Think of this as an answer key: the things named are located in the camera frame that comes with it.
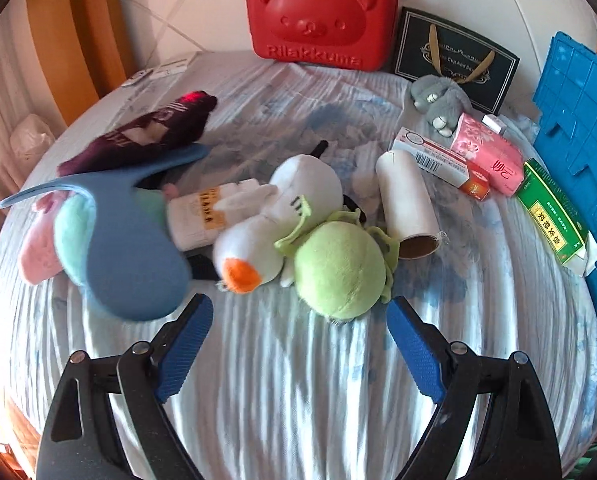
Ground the red and white medicine box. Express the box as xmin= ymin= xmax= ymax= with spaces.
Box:
xmin=389 ymin=127 xmax=492 ymax=202

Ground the grey rabbit plush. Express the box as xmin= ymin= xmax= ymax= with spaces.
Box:
xmin=410 ymin=74 xmax=472 ymax=136

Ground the white duck plush green hood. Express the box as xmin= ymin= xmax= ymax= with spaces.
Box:
xmin=212 ymin=154 xmax=397 ymax=322

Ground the blue plastic storage crate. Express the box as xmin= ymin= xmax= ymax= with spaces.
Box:
xmin=533 ymin=31 xmax=597 ymax=383

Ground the pink tissue pack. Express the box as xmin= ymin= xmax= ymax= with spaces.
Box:
xmin=451 ymin=112 xmax=525 ymax=197

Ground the white bottle with orange label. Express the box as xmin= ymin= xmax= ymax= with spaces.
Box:
xmin=167 ymin=179 xmax=262 ymax=251

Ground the translucent white plastic bag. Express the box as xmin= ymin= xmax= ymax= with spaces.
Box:
xmin=11 ymin=114 xmax=56 ymax=151

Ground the white remote control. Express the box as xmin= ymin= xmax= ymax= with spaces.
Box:
xmin=151 ymin=57 xmax=192 ymax=77

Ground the white padded wooden headboard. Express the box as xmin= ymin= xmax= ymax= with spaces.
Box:
xmin=23 ymin=0 xmax=597 ymax=111

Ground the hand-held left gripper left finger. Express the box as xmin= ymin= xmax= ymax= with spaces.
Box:
xmin=37 ymin=292 xmax=214 ymax=480

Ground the white paper roll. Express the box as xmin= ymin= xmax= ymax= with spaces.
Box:
xmin=376 ymin=150 xmax=442 ymax=260

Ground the red bear-face suitcase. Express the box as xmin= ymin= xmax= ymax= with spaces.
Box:
xmin=245 ymin=0 xmax=398 ymax=68

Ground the dark gift bag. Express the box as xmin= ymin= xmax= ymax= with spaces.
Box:
xmin=389 ymin=7 xmax=521 ymax=113

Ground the pink and teal plush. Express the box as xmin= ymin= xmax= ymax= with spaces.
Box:
xmin=18 ymin=192 xmax=99 ymax=285

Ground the dark maroon sock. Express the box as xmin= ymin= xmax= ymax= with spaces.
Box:
xmin=58 ymin=91 xmax=218 ymax=177

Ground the green carton box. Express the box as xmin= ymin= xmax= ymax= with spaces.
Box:
xmin=516 ymin=158 xmax=597 ymax=277

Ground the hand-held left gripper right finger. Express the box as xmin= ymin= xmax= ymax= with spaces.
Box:
xmin=386 ymin=296 xmax=564 ymax=480

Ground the small white box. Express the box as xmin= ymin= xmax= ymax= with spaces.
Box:
xmin=481 ymin=114 xmax=509 ymax=137

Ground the black object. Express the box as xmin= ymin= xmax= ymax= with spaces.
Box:
xmin=186 ymin=252 xmax=224 ymax=283

